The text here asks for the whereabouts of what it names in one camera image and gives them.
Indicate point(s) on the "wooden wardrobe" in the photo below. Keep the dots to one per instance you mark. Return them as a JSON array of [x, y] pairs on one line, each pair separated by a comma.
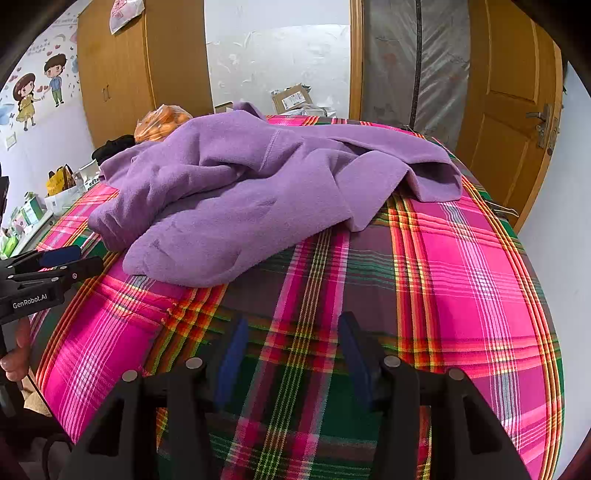
[[124, 69]]

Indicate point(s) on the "bag of oranges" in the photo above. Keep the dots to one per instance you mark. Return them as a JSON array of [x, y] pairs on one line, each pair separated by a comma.
[[161, 124]]

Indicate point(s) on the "wooden door frame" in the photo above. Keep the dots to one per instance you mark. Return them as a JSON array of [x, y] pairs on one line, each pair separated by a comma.
[[356, 55]]

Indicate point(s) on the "purple fleece sweater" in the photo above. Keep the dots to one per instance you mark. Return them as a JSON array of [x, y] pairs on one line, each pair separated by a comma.
[[254, 198]]

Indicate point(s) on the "wooden door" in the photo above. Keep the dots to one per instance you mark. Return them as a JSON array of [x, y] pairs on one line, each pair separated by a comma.
[[503, 92]]

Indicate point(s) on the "person's left hand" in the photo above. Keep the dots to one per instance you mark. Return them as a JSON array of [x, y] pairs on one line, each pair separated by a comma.
[[21, 357]]

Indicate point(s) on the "black cloth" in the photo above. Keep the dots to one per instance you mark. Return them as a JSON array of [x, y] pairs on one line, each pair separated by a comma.
[[111, 146]]

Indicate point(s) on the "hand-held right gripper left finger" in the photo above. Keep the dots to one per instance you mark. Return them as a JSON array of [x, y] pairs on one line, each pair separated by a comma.
[[231, 364]]

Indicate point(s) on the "small white open box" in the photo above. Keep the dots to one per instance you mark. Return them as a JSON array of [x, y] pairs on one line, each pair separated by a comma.
[[223, 107]]

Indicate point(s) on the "clear plastic door curtain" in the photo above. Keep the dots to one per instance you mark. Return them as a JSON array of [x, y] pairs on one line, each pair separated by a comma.
[[415, 60]]

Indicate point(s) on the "teal white box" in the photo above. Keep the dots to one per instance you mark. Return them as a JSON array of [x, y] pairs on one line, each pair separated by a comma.
[[31, 210]]

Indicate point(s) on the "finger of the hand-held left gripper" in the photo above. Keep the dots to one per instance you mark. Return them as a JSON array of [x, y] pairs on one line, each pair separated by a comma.
[[60, 256], [78, 270]]

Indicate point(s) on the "brown cardboard box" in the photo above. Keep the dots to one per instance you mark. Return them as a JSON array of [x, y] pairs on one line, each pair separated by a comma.
[[291, 98]]

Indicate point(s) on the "grey parcel bags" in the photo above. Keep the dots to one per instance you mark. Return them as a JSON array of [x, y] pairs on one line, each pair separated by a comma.
[[314, 110]]

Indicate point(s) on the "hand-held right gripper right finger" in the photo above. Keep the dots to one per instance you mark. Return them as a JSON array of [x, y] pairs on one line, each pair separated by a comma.
[[355, 364]]

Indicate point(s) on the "pink plastic bag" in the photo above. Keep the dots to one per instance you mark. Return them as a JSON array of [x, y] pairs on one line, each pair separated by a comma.
[[125, 14]]

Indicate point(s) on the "cartoon couple wall sticker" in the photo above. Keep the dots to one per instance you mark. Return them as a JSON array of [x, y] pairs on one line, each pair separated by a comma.
[[41, 87]]

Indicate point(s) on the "pink plaid blanket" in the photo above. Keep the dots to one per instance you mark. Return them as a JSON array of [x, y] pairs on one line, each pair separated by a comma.
[[461, 286]]

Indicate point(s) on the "yellow paper bag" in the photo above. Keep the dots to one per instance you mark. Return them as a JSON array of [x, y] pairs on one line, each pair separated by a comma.
[[60, 181]]

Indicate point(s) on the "white printed box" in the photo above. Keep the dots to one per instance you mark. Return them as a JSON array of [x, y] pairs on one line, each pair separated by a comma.
[[88, 175]]

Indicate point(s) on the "white light switch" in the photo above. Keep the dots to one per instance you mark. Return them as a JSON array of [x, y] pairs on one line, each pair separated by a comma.
[[10, 141]]

